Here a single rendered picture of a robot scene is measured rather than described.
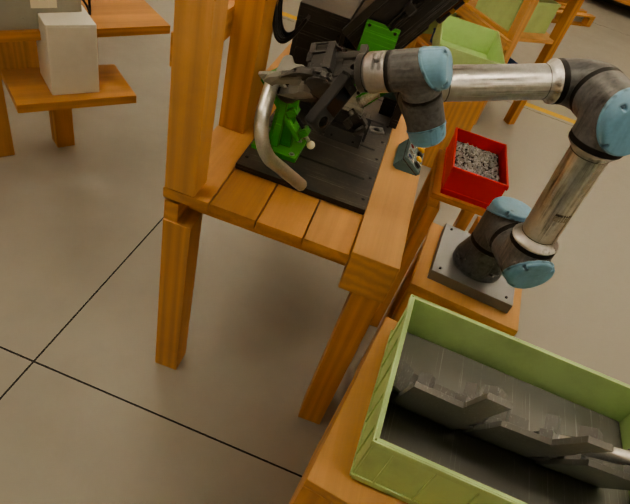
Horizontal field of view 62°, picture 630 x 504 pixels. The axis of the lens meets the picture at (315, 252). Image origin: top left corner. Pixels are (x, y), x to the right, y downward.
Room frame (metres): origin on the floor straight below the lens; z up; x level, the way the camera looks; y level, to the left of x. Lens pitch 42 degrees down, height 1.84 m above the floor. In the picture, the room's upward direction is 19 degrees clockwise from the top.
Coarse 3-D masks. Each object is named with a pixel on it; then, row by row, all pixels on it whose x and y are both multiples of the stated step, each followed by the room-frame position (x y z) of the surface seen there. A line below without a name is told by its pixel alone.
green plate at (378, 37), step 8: (368, 24) 1.75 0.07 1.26; (376, 24) 1.75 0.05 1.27; (384, 24) 1.75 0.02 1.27; (368, 32) 1.74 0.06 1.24; (376, 32) 1.74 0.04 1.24; (384, 32) 1.74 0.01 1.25; (392, 32) 1.75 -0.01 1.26; (360, 40) 1.73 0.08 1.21; (368, 40) 1.74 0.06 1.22; (376, 40) 1.74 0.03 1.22; (384, 40) 1.74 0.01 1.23; (392, 40) 1.74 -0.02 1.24; (376, 48) 1.73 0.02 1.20; (384, 48) 1.73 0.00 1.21; (392, 48) 1.73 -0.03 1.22
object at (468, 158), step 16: (464, 144) 1.95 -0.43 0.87; (480, 144) 1.96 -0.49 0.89; (496, 144) 1.96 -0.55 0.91; (448, 160) 1.81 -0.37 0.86; (464, 160) 1.80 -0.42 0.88; (480, 160) 1.84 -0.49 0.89; (496, 160) 1.89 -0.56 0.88; (448, 176) 1.67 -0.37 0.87; (464, 176) 1.66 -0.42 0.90; (480, 176) 1.66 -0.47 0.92; (496, 176) 1.78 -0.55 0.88; (448, 192) 1.66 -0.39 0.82; (464, 192) 1.66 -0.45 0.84; (480, 192) 1.66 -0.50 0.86; (496, 192) 1.66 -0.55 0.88
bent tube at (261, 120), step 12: (264, 72) 0.98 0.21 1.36; (264, 84) 0.98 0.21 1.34; (276, 84) 0.98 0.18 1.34; (264, 96) 0.95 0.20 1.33; (264, 108) 0.93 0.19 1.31; (264, 120) 0.92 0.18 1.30; (264, 132) 0.90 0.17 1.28; (264, 144) 0.90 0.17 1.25; (264, 156) 0.90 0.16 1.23; (276, 156) 0.92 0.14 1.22; (276, 168) 0.92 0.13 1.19; (288, 168) 0.95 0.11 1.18; (288, 180) 0.96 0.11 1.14; (300, 180) 0.99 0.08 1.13
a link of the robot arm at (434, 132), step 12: (408, 108) 0.93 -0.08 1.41; (420, 108) 0.92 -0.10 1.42; (432, 108) 0.93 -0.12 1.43; (408, 120) 0.94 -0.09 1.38; (420, 120) 0.92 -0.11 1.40; (432, 120) 0.93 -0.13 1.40; (444, 120) 0.96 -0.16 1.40; (408, 132) 0.95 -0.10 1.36; (420, 132) 0.93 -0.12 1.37; (432, 132) 0.93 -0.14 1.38; (444, 132) 0.96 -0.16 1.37; (420, 144) 0.94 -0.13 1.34; (432, 144) 0.94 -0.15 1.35
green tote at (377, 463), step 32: (416, 320) 0.92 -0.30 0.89; (448, 320) 0.91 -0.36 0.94; (384, 352) 0.86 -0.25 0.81; (480, 352) 0.90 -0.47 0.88; (512, 352) 0.89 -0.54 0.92; (544, 352) 0.89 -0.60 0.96; (384, 384) 0.69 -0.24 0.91; (544, 384) 0.88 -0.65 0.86; (576, 384) 0.87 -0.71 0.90; (608, 384) 0.87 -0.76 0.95; (384, 416) 0.58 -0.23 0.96; (608, 416) 0.86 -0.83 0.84; (384, 448) 0.52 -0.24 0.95; (384, 480) 0.52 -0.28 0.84; (416, 480) 0.51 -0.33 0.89; (448, 480) 0.51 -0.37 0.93
